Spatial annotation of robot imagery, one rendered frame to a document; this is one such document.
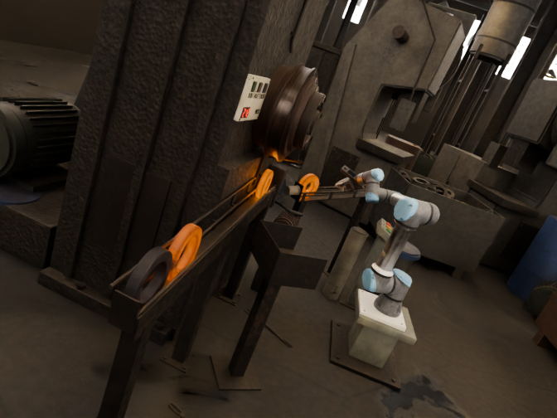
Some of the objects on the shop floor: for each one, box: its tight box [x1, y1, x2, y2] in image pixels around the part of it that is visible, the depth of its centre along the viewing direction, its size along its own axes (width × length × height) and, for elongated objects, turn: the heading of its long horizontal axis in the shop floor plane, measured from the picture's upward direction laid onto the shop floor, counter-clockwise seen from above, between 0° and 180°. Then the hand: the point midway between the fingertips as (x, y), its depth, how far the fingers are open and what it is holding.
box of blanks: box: [368, 167, 506, 279], centre depth 436 cm, size 103×83×77 cm
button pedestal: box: [340, 218, 394, 311], centre depth 279 cm, size 16×24×62 cm, turn 121°
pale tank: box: [423, 0, 542, 154], centre depth 963 cm, size 92×92×450 cm
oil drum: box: [385, 135, 421, 172], centre depth 678 cm, size 59×59×89 cm
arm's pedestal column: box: [329, 319, 401, 391], centre depth 232 cm, size 40×40×26 cm
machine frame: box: [38, 0, 330, 346], centre depth 213 cm, size 73×108×176 cm
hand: (336, 183), depth 262 cm, fingers closed
